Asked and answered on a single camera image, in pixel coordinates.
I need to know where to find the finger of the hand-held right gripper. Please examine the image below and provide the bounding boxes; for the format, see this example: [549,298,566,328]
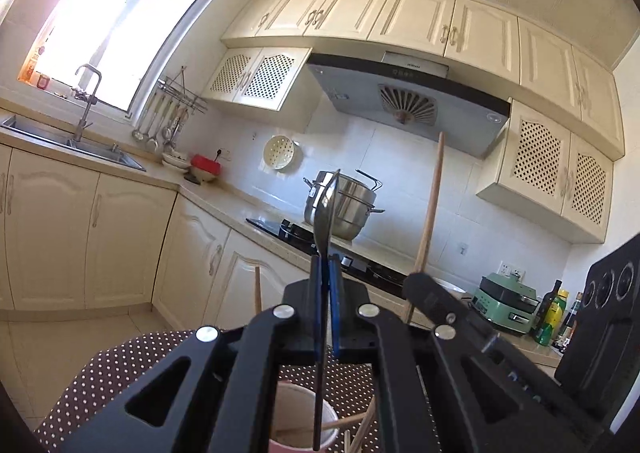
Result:
[402,272,502,355]

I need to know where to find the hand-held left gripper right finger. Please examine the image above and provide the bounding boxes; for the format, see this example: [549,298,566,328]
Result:
[327,255,583,453]

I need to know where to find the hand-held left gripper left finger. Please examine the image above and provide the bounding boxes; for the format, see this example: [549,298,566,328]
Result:
[57,255,324,453]

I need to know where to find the metal spoon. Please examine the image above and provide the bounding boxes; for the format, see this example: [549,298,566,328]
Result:
[312,169,342,452]

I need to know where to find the pink cup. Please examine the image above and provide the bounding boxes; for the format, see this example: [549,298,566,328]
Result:
[269,381,341,453]

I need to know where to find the row of hanging kitchen utensils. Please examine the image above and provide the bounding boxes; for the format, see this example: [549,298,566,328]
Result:
[131,92,192,155]

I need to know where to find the dark sauce bottle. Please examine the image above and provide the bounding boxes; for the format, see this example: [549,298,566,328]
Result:
[554,291,585,353]

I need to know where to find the dark oil bottle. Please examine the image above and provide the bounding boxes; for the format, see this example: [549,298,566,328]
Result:
[537,279,564,334]

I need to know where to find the green countertop appliance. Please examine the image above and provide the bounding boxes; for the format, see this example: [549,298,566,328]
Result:
[471,272,542,337]

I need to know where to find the black gas stove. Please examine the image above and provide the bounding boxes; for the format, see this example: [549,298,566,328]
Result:
[245,217,409,287]

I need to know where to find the stainless steel steamer pot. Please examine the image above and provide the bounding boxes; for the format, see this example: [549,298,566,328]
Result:
[302,170,386,242]

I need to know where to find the large lattice door cabinet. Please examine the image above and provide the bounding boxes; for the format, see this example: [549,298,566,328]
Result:
[476,99,615,245]

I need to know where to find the round white strainer plate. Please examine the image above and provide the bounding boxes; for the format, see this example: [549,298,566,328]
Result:
[263,134,304,173]

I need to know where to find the red lidded container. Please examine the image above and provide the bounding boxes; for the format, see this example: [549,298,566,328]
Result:
[189,154,223,184]

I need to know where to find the grey range hood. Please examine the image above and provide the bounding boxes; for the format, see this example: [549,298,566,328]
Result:
[306,50,512,160]

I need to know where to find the stack of white bowls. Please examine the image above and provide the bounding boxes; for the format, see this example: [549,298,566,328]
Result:
[162,150,191,170]

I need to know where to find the brown polka dot tablecloth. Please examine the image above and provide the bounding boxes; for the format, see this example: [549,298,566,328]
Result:
[32,330,443,453]

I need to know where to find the cream lower kitchen cabinets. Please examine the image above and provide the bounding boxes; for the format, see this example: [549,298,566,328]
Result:
[0,143,406,331]

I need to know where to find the cream kitchen cabinets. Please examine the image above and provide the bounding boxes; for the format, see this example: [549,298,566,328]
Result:
[220,0,627,160]
[0,143,406,331]

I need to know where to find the small lattice door cabinet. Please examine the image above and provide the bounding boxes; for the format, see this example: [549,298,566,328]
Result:
[201,47,314,113]

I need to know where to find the cream upper kitchen cabinets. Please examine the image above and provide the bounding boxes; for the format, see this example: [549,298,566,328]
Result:
[220,0,627,160]

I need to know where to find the stainless steel sink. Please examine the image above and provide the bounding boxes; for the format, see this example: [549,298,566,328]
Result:
[0,114,148,173]

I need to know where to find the metal faucet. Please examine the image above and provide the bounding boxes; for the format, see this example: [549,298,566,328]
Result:
[71,64,104,143]

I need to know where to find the kitchen window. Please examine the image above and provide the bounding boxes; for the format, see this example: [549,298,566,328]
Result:
[17,0,227,115]

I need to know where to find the orange bottle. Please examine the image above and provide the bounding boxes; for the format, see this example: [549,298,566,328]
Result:
[22,47,44,84]

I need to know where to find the metal wall utensil rack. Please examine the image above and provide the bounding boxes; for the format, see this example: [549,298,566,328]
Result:
[157,66,209,117]

